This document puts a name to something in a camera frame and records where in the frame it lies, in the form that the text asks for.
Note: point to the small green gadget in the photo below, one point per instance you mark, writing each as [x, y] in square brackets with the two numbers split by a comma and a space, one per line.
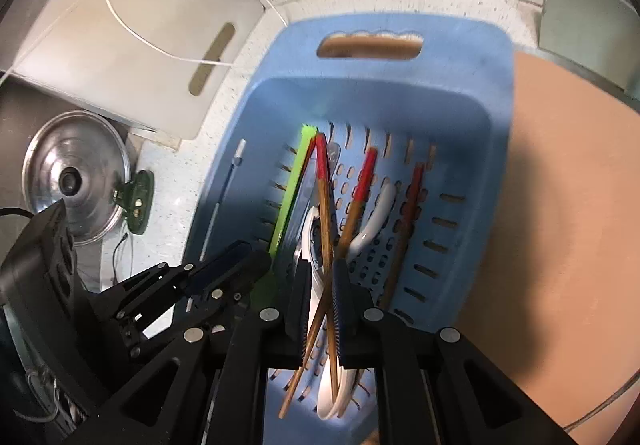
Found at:
[136, 200]

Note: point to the grey flat panel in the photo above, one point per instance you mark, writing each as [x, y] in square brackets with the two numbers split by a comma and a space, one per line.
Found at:
[585, 15]

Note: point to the steel pot lid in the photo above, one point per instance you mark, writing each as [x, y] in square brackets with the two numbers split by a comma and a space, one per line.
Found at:
[95, 160]

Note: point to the white ceramic spoon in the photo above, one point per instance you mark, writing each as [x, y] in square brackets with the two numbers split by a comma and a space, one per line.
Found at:
[382, 210]
[325, 400]

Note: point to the green plastic spoon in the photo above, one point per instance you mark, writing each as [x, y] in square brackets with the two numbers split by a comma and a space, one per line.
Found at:
[290, 195]

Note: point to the white cutting board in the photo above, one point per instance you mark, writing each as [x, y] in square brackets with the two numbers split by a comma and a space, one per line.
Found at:
[150, 25]

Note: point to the blue plastic basket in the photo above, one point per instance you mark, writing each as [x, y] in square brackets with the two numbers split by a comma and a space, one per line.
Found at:
[450, 125]

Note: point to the red-tipped wooden chopstick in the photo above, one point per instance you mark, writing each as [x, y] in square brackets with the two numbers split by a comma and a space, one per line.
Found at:
[325, 215]
[311, 152]
[402, 235]
[352, 220]

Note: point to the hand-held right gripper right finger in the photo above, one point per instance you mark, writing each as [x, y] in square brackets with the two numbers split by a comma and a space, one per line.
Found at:
[340, 305]

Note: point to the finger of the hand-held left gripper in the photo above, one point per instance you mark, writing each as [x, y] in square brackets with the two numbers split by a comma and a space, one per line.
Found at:
[235, 267]
[200, 312]

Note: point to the peach rubber mat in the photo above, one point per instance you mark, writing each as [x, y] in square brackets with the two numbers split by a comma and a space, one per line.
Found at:
[575, 225]

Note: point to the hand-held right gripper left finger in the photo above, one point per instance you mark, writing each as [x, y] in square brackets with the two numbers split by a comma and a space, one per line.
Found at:
[300, 305]

